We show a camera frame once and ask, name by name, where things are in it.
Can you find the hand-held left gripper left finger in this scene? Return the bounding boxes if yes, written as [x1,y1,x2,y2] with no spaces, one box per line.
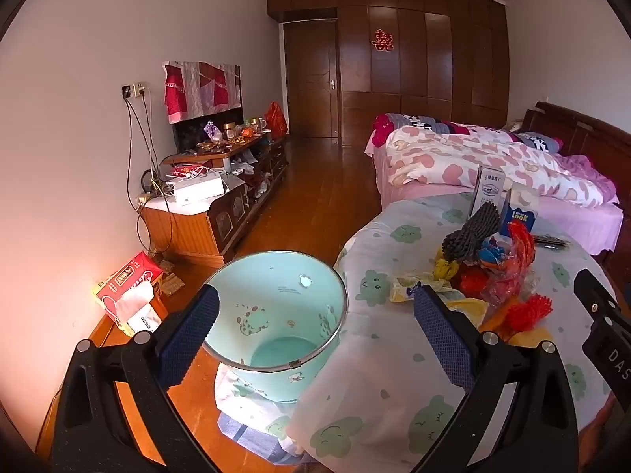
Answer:
[52,284,220,473]

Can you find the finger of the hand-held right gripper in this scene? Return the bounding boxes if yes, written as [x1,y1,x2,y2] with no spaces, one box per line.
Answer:
[574,268,631,342]

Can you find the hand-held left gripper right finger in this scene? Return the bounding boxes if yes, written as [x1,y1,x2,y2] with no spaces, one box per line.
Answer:
[413,283,581,473]

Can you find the yellow plastic bag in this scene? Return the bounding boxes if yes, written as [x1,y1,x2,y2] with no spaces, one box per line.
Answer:
[445,298,490,329]

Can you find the blue orange snack wrapper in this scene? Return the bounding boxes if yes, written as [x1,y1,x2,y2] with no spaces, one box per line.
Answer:
[477,236,514,270]

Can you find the mint green trash bin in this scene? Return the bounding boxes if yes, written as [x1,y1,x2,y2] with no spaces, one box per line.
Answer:
[203,251,348,403]

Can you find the dark knotted rope bundle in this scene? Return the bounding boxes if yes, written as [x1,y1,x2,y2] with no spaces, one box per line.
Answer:
[442,201,502,265]

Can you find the brown woven mats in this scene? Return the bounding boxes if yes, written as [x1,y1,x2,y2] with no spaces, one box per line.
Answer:
[157,256,186,297]

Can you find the dark small packets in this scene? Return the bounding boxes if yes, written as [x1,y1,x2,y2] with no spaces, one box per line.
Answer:
[532,234,571,250]

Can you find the pink bed sheet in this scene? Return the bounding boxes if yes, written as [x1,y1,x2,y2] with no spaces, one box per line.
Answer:
[366,145,623,253]

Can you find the red tissue pack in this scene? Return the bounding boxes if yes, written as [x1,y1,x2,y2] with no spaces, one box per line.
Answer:
[93,251,166,338]

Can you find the blue striped cloth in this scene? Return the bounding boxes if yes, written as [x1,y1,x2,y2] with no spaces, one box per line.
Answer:
[217,411,297,456]

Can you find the wooden tv cabinet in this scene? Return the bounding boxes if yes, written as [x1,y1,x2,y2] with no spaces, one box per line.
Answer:
[140,134,289,265]

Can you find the blue drink carton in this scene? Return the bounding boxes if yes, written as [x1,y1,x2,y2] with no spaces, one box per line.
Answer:
[498,188,541,235]

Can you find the purple floral quilt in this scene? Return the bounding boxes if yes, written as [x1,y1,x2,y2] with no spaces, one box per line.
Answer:
[552,153,618,199]

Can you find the white box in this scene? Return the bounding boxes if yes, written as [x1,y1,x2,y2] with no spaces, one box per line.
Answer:
[174,176,226,207]

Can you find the white milk carton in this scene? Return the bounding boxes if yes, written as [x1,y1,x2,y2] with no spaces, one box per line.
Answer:
[468,164,509,220]

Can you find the wooden bed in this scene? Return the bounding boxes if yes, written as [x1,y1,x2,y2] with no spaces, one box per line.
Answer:
[365,102,631,267]

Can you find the pink heart print quilt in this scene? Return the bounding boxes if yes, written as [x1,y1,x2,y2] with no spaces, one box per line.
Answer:
[385,125,617,208]

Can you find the black television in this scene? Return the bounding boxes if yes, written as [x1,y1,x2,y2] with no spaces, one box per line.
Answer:
[172,103,245,155]

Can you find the magenta blanket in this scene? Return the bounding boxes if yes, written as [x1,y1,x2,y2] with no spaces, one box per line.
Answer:
[372,115,391,147]

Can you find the red plastic shopping bag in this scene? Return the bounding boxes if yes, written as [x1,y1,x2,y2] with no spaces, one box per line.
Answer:
[266,102,289,139]

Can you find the red pink patchwork cloth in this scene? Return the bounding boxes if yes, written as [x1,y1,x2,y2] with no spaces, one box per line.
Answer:
[162,60,243,124]

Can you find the brown wooden wardrobe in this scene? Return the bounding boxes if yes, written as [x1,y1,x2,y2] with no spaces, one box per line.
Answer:
[267,0,510,147]

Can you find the brown wooden door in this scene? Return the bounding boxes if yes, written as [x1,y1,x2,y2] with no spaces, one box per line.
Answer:
[283,18,341,139]

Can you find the hanging power cables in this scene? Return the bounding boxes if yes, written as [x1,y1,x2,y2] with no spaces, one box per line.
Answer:
[122,97,166,257]

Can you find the red paper wall decoration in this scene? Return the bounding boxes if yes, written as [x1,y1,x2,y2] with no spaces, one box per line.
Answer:
[372,28,396,53]

